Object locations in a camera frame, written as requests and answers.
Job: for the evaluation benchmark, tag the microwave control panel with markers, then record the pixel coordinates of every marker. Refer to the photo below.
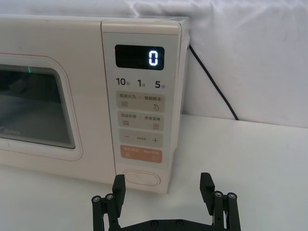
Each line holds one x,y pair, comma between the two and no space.
142,101

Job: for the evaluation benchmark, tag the cream microwave oven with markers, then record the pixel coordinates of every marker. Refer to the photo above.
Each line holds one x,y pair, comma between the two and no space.
96,101

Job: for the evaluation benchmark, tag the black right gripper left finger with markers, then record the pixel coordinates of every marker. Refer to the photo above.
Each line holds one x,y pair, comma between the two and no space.
118,199

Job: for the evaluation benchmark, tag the white curtain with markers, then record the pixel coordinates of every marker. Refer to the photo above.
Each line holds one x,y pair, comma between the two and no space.
240,60

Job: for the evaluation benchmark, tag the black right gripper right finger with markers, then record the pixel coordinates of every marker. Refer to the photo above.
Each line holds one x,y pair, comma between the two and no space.
217,202

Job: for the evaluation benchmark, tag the microwave oven door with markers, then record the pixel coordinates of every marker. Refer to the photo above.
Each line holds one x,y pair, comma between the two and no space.
48,101

